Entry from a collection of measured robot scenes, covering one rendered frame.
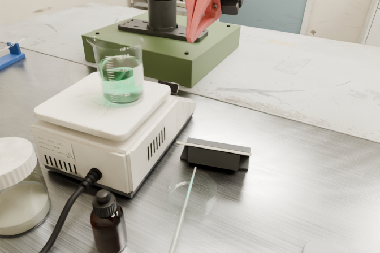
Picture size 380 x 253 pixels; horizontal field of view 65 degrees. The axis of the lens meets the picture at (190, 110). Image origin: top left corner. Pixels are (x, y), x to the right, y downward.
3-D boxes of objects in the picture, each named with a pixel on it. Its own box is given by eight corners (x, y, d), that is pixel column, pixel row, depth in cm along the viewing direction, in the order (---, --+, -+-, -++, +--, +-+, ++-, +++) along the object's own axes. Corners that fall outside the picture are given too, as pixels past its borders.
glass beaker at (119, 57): (149, 90, 38) (145, 26, 34) (144, 112, 33) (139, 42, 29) (102, 89, 38) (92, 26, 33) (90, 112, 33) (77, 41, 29)
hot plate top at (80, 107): (96, 75, 42) (96, 69, 42) (173, 91, 39) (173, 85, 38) (30, 117, 33) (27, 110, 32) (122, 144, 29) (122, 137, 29)
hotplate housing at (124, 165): (127, 98, 53) (123, 56, 49) (196, 114, 49) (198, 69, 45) (26, 182, 35) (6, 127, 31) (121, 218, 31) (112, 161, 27)
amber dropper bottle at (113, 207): (124, 257, 28) (115, 206, 24) (91, 256, 28) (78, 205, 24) (130, 229, 30) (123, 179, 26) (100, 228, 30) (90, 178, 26)
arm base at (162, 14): (200, 3, 57) (211, -3, 63) (112, -8, 63) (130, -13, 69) (198, 43, 62) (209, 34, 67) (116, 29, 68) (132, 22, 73)
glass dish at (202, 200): (219, 187, 35) (220, 173, 34) (211, 225, 31) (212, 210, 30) (174, 178, 36) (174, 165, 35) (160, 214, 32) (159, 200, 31)
